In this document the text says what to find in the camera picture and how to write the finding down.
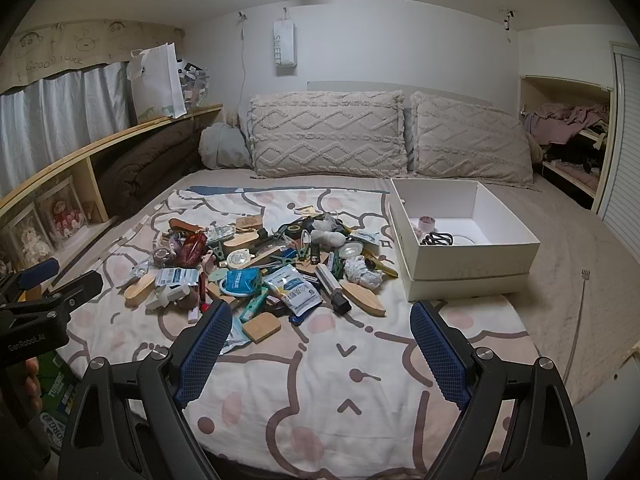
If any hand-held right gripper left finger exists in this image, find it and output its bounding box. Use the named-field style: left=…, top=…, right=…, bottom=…
left=59, top=301, right=233, bottom=480

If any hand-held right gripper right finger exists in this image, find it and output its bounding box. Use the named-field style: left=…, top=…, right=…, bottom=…
left=410, top=301, right=588, bottom=480

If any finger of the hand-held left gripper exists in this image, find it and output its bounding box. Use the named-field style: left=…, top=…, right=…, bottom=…
left=0, top=257, right=60, bottom=307
left=15, top=270, right=104, bottom=332

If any beige plastic holder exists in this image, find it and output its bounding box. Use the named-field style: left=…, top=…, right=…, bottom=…
left=146, top=284, right=191, bottom=312

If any leaf-shaped wooden piece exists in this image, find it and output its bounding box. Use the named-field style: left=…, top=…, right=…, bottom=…
left=339, top=280, right=387, bottom=317

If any white storage box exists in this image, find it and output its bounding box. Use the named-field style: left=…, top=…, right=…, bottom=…
left=389, top=178, right=542, bottom=281

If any person's left hand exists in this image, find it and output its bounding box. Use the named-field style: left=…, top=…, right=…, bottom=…
left=22, top=357, right=48, bottom=413

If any white plush doll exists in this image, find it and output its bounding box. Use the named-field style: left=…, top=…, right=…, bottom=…
left=12, top=225, right=51, bottom=261

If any clear plastic wrapper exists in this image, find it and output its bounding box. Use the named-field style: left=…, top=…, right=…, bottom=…
left=220, top=317, right=251, bottom=356

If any oval wooden block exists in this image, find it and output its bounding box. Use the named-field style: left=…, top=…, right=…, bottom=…
left=123, top=274, right=157, bottom=308

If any red plush doll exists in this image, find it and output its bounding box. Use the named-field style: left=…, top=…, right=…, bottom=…
left=47, top=199, right=83, bottom=238

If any square wooden block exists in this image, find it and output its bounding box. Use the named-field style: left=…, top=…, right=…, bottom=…
left=242, top=315, right=282, bottom=344

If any long wooden bar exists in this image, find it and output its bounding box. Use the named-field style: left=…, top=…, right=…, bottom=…
left=207, top=280, right=236, bottom=306

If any teal tube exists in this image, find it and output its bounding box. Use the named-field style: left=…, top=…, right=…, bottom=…
left=239, top=292, right=266, bottom=323

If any blue white medicine pouch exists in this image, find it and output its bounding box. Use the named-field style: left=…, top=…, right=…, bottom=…
left=157, top=267, right=200, bottom=287
left=262, top=266, right=322, bottom=317

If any red cigarette box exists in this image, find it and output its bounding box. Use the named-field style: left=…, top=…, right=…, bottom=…
left=175, top=234, right=208, bottom=267

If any gold stick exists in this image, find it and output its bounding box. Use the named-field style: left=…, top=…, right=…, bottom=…
left=365, top=257, right=398, bottom=277

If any white yarn ball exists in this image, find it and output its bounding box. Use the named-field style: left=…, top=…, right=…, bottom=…
left=345, top=255, right=383, bottom=288

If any cartoon printed blanket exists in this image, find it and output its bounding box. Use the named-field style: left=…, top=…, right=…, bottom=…
left=65, top=187, right=543, bottom=466

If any white ribbed block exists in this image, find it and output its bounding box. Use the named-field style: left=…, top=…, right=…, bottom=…
left=314, top=262, right=342, bottom=293

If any brown comforter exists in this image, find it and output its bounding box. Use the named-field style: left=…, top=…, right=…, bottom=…
left=95, top=120, right=208, bottom=216

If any white curtain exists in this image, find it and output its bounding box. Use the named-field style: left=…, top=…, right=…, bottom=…
left=0, top=60, right=133, bottom=198

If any beige bed sheet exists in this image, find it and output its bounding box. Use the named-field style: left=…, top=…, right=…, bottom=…
left=165, top=167, right=638, bottom=408

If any grey cushion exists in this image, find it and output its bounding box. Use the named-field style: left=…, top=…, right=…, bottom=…
left=199, top=122, right=253, bottom=171

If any beige textured pillow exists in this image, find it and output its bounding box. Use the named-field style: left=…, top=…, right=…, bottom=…
left=410, top=91, right=536, bottom=185
left=248, top=91, right=407, bottom=179

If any white tote bag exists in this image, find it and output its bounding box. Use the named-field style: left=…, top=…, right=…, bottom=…
left=126, top=42, right=188, bottom=121

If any printed beige valance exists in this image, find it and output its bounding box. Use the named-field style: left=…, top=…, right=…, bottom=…
left=0, top=19, right=186, bottom=96

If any clear bin of packets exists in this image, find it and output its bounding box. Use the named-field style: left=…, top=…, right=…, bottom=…
left=175, top=57, right=211, bottom=111

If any dark clothes pile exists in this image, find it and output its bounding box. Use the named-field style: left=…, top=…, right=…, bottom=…
left=542, top=140, right=606, bottom=176

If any white headboard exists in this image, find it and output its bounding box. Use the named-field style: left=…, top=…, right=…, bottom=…
left=306, top=80, right=516, bottom=111

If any pink clothes pile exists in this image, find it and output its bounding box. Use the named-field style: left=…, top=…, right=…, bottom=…
left=522, top=102, right=611, bottom=146

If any white shutter door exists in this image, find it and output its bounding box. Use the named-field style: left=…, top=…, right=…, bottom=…
left=597, top=42, right=640, bottom=261

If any wooden closet shelf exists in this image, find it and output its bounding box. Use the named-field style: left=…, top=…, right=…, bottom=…
left=519, top=74, right=615, bottom=211

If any white hanging bag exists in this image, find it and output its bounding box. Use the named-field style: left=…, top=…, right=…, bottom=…
left=272, top=7, right=297, bottom=77

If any blue pouch with white ring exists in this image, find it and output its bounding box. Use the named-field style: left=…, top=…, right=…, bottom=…
left=220, top=267, right=263, bottom=306

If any white bed frame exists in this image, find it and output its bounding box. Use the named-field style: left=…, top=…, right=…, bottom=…
left=570, top=345, right=640, bottom=480

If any white wall cable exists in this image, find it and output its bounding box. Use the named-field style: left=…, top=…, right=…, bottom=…
left=236, top=10, right=250, bottom=111

